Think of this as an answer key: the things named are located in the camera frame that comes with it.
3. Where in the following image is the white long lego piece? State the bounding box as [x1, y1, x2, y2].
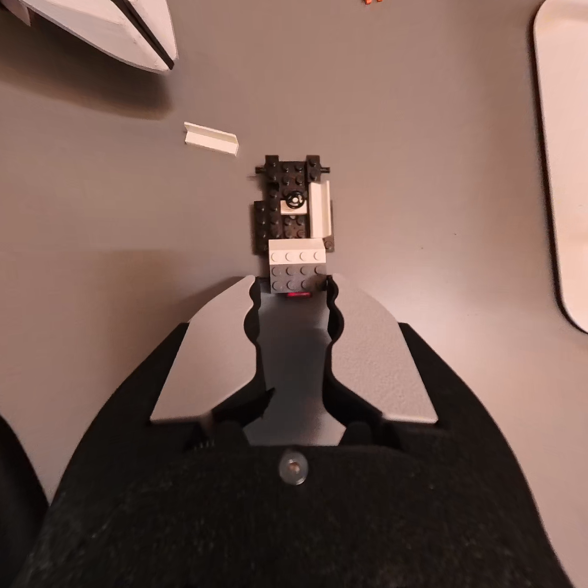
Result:
[183, 122, 239, 158]
[308, 180, 333, 238]

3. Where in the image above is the black textured pad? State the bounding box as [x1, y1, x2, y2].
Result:
[0, 414, 49, 588]

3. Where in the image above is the white book stand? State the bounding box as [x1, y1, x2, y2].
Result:
[531, 0, 588, 333]

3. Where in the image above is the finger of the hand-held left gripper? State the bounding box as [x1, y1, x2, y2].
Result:
[24, 0, 172, 73]
[124, 0, 177, 65]

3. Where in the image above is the orange white lego car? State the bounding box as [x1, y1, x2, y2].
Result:
[252, 155, 335, 299]

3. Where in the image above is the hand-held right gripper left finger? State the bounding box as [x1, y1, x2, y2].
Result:
[150, 274, 267, 426]

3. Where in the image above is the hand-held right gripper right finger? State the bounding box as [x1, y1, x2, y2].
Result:
[323, 274, 438, 426]

